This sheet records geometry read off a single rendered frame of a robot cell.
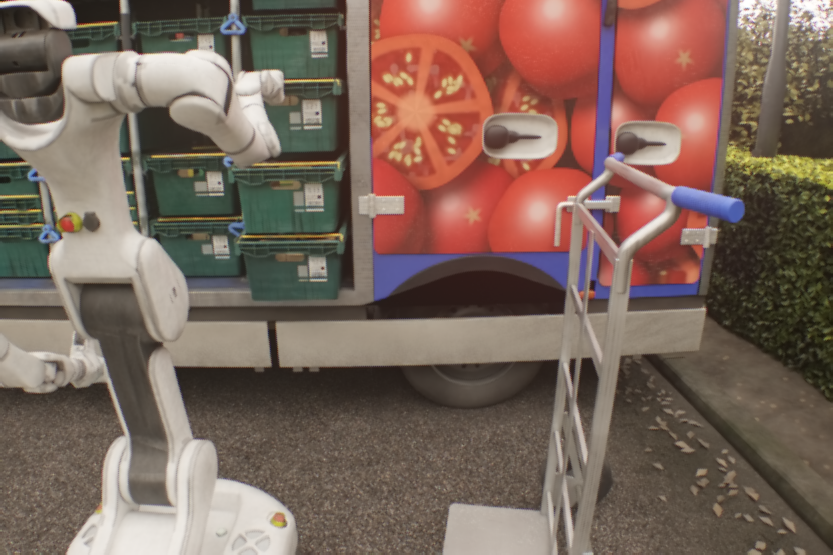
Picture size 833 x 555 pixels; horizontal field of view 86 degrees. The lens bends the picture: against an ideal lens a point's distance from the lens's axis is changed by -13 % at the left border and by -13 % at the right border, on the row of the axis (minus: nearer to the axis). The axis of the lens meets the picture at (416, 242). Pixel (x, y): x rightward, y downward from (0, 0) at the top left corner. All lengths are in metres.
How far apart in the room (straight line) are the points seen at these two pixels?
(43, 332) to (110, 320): 1.51
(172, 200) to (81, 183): 1.35
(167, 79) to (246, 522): 1.05
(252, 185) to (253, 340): 0.68
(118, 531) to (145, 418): 0.27
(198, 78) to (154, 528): 0.95
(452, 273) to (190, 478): 1.24
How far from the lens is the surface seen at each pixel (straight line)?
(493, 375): 2.41
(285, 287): 1.95
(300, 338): 2.14
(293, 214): 1.87
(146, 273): 1.00
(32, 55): 0.89
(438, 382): 2.36
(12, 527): 2.28
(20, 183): 2.63
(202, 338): 2.25
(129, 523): 1.34
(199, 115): 0.87
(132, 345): 1.11
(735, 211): 0.83
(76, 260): 1.05
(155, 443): 1.26
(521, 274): 2.07
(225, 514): 1.56
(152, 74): 0.87
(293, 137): 1.84
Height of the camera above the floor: 1.35
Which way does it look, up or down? 15 degrees down
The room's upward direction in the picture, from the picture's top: straight up
